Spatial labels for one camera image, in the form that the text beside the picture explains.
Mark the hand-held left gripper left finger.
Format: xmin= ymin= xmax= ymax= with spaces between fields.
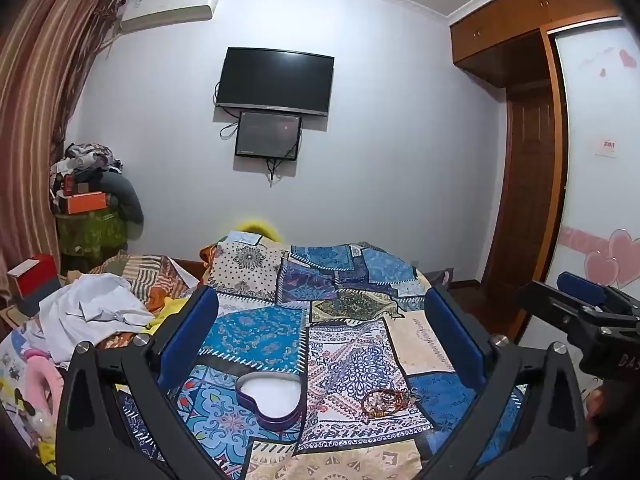
xmin=55 ymin=285 xmax=221 ymax=480

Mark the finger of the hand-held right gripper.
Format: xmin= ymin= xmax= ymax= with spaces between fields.
xmin=516 ymin=281 xmax=593 ymax=336
xmin=556 ymin=271 xmax=613 ymax=308

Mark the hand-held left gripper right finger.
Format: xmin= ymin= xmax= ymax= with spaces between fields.
xmin=424 ymin=285 xmax=588 ymax=480

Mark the brown beaded bracelet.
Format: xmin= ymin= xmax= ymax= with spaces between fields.
xmin=360 ymin=388 xmax=408 ymax=419

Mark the purple heart-shaped tin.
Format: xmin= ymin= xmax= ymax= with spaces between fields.
xmin=236 ymin=371 xmax=307 ymax=432

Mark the person's right hand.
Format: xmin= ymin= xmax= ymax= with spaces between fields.
xmin=586 ymin=389 xmax=616 ymax=438

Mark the yellow cloth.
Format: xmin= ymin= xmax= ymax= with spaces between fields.
xmin=149 ymin=297 xmax=187 ymax=332

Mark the striped beige orange cloth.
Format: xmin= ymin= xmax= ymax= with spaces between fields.
xmin=95 ymin=252 xmax=202 ymax=312

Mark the white crumpled cloth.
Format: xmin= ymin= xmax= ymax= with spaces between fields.
xmin=39 ymin=272 xmax=156 ymax=367

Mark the blue patchwork blanket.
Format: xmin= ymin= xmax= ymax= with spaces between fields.
xmin=115 ymin=230 xmax=531 ymax=480

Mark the brown wooden door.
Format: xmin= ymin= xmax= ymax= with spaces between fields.
xmin=481 ymin=85 xmax=567 ymax=307

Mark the yellow plush item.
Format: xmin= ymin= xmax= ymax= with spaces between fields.
xmin=237 ymin=218 xmax=282 ymax=244

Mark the grey garment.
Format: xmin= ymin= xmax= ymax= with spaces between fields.
xmin=102 ymin=172 xmax=146 ymax=242

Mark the pink plush toy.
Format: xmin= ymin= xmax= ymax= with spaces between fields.
xmin=14 ymin=349 xmax=67 ymax=442

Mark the red box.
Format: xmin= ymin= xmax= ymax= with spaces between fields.
xmin=7 ymin=253 xmax=59 ymax=302

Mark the orange box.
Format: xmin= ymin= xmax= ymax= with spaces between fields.
xmin=66 ymin=191 xmax=109 ymax=215

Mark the cartoon printed sheet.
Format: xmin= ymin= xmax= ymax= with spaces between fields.
xmin=0 ymin=329 xmax=68 ymax=473

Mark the pile of clothes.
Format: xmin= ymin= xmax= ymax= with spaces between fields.
xmin=50 ymin=142 xmax=123 ymax=196

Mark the small black monitor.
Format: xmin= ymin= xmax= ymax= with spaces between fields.
xmin=235 ymin=110 xmax=304 ymax=160

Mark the wooden overhead cabinet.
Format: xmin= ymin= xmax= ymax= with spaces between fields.
xmin=449 ymin=0 xmax=631 ymax=77

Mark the striped brown curtain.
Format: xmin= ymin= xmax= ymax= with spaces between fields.
xmin=0 ymin=0 xmax=126 ymax=321

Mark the white air conditioner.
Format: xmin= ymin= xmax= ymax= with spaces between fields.
xmin=119 ymin=0 xmax=222 ymax=35

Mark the black wall television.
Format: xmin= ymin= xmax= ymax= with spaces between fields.
xmin=215 ymin=47 xmax=336 ymax=117

